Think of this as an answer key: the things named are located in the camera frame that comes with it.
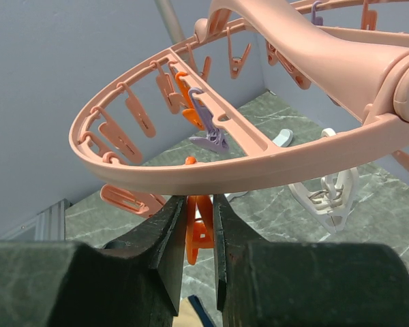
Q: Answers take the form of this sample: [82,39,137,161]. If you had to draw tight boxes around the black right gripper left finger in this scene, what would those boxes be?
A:
[0,196,185,326]

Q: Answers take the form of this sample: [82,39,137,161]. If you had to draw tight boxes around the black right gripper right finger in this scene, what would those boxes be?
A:
[213,195,409,326]

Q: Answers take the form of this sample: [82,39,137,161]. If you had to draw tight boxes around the orange clothes clip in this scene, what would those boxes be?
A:
[184,156,215,266]

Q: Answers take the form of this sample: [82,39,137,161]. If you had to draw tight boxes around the pink round clip hanger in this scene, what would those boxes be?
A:
[69,1,409,201]

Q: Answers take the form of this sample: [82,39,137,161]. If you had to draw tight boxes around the white clothes clip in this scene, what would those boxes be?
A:
[288,167,359,234]

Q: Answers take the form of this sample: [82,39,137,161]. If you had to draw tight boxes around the purple clothes clip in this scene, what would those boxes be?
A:
[188,87,229,153]

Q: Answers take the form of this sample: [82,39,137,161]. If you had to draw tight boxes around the white and silver clothes rack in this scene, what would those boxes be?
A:
[153,0,338,202]

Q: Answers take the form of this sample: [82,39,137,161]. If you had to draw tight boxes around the aluminium mounting rail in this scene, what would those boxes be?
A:
[0,199,70,242]

